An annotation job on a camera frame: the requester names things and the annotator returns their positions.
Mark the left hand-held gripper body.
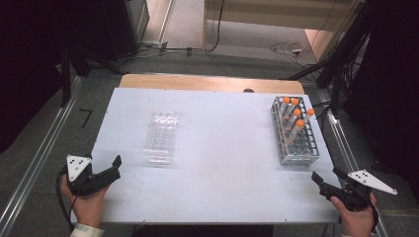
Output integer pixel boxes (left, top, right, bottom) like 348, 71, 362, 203
66, 155, 122, 198

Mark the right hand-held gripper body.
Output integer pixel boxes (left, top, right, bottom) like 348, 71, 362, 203
319, 169, 398, 211

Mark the metal wire tube rack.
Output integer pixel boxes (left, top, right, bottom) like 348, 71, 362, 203
270, 95, 321, 167

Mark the clear plastic tube rack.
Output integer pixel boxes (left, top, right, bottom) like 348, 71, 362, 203
142, 110, 179, 166

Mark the person's left hand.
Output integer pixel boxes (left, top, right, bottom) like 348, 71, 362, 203
60, 182, 110, 229

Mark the person's right hand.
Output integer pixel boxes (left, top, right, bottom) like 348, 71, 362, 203
330, 194, 377, 237

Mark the white table board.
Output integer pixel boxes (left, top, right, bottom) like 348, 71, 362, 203
69, 87, 342, 225

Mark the dark curtain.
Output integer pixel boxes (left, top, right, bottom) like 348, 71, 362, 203
344, 0, 419, 198
0, 0, 103, 156

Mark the wooden table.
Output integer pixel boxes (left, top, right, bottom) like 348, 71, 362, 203
118, 73, 305, 96

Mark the grey power strip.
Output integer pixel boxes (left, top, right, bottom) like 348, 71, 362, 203
141, 39, 169, 52

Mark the black cabinet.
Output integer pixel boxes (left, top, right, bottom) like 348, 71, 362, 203
98, 0, 150, 62

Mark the light wooden furniture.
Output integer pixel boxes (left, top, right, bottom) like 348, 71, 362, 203
202, 0, 364, 62

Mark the aluminium floor rail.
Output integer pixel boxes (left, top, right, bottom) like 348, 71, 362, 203
0, 75, 83, 237
317, 88, 389, 237

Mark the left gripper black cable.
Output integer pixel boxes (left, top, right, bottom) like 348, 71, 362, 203
55, 166, 75, 231

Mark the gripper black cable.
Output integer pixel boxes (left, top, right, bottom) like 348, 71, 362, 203
359, 187, 379, 233
55, 166, 75, 231

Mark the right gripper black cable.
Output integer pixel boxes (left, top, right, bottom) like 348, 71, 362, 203
359, 187, 379, 233

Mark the black metal stand with cables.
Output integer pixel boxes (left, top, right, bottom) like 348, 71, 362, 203
286, 0, 374, 113

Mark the white floor cable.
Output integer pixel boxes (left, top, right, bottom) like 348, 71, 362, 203
270, 40, 317, 68

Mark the hanging black cable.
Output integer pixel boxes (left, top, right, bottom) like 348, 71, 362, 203
204, 0, 226, 53

